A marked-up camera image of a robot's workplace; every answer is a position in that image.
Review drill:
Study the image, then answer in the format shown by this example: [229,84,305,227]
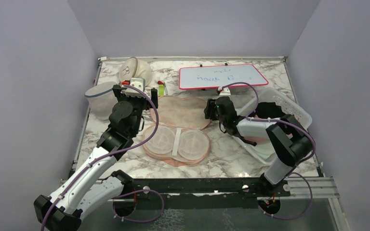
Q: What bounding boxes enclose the white mesh laundry bag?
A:
[84,81,118,120]

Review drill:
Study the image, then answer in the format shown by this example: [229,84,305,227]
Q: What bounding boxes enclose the red framed whiteboard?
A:
[178,64,269,90]

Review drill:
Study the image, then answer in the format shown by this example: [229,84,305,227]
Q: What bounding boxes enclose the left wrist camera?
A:
[122,77,145,97]

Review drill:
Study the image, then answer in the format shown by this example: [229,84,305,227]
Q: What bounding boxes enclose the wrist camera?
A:
[122,77,145,97]
[217,87,231,97]

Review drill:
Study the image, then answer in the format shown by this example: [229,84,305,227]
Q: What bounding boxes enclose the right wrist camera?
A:
[217,87,231,97]

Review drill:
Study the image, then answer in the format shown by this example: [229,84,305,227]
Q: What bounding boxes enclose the mauve bra black straps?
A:
[240,135,270,146]

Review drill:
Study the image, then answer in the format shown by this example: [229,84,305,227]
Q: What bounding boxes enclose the purple cable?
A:
[218,82,317,220]
[40,85,165,231]

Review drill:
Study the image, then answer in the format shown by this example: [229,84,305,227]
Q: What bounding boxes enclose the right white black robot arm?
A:
[204,96,316,196]

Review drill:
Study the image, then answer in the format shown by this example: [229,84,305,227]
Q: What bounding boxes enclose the light green bra pads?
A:
[252,143,275,160]

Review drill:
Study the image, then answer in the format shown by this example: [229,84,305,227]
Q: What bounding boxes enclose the green red marker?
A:
[157,80,168,97]

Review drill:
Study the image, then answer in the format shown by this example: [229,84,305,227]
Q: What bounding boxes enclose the white plastic basket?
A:
[233,88,312,166]

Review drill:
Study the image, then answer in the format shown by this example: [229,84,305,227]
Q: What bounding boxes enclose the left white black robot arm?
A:
[34,82,159,231]

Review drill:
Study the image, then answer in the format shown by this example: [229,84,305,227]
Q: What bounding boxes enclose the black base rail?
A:
[111,178,290,211]

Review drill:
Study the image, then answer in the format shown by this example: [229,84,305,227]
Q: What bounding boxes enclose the floral mesh laundry bag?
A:
[143,96,211,167]

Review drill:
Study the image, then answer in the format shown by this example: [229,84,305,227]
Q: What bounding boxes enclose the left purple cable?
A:
[40,85,165,231]

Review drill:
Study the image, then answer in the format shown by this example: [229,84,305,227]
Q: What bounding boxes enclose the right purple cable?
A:
[218,82,317,220]

